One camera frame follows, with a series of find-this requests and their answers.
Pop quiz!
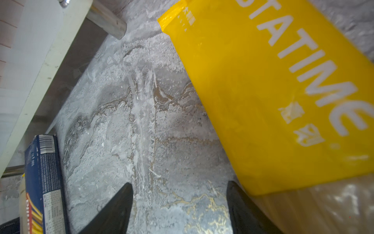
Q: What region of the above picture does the narrow blue Barilla spaghetti box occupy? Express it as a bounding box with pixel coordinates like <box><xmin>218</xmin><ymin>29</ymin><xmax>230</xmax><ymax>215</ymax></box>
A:
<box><xmin>24</xmin><ymin>134</ymin><xmax>70</xmax><ymax>234</ymax></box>

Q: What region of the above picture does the yellow Pastatime spaghetti bag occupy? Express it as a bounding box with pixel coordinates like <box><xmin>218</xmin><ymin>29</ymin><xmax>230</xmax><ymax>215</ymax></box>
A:
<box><xmin>19</xmin><ymin>175</ymin><xmax>29</xmax><ymax>234</ymax></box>

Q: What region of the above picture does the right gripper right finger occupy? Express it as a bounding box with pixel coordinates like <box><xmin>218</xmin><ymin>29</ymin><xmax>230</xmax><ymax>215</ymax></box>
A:
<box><xmin>227</xmin><ymin>180</ymin><xmax>282</xmax><ymax>234</ymax></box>

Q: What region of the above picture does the white two-tier shelf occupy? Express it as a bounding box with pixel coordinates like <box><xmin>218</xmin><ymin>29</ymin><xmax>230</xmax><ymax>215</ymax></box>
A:
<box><xmin>1</xmin><ymin>1</ymin><xmax>127</xmax><ymax>176</ymax></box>

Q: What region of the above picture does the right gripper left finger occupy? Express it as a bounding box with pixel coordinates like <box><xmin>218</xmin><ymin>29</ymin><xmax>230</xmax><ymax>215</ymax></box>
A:
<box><xmin>80</xmin><ymin>183</ymin><xmax>133</xmax><ymax>234</ymax></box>

